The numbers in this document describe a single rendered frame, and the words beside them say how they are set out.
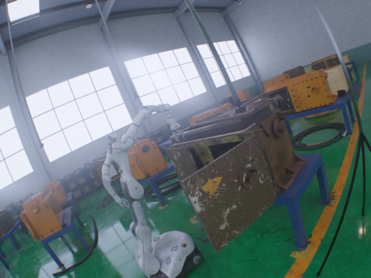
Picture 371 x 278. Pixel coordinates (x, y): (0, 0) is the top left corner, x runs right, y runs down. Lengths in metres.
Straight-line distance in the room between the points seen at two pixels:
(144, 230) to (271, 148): 1.42
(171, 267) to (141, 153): 2.78
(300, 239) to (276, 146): 0.90
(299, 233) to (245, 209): 0.71
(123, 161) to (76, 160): 8.78
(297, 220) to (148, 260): 1.45
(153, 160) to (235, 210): 3.26
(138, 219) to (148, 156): 2.50
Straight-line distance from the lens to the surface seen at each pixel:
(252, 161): 1.43
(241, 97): 12.58
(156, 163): 4.46
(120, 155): 1.95
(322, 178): 2.35
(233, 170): 1.32
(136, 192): 1.97
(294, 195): 1.73
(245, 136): 1.59
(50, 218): 4.19
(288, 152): 2.06
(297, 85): 4.20
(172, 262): 2.15
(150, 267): 2.21
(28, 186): 10.98
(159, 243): 2.46
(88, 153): 10.73
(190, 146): 2.20
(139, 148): 4.39
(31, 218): 4.25
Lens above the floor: 1.57
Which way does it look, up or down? 7 degrees down
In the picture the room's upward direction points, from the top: 25 degrees counter-clockwise
